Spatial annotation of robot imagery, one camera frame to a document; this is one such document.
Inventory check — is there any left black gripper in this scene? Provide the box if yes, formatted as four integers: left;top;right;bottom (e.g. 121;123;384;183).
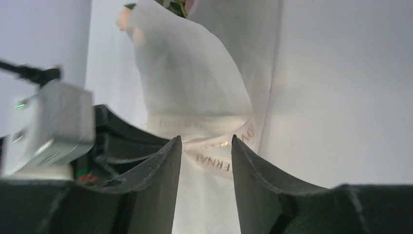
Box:
71;104;168;186

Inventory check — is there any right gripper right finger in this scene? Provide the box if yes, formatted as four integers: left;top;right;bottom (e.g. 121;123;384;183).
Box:
231;136;413;234

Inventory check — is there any pink flower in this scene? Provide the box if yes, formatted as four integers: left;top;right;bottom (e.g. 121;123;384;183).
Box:
116;7;134;32

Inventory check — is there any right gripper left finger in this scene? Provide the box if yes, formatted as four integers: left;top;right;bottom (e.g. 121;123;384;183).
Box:
0;136;182;234

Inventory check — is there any cream ribbon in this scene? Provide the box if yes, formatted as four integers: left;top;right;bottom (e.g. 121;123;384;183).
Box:
143;115;263;180

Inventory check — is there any white wrapping paper sheet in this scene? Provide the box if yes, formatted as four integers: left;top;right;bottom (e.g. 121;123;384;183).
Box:
87;0;284;234

